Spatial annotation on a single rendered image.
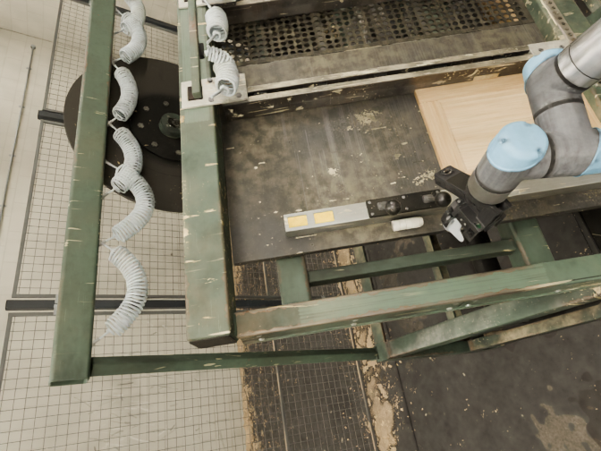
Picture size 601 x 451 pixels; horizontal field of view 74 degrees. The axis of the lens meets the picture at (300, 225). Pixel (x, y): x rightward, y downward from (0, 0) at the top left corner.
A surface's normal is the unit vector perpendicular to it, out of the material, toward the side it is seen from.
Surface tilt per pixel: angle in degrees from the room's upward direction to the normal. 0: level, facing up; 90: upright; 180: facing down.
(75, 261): 90
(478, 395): 0
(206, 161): 58
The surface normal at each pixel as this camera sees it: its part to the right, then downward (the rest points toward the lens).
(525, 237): -0.04, -0.43
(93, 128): 0.48, -0.44
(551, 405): -0.86, -0.09
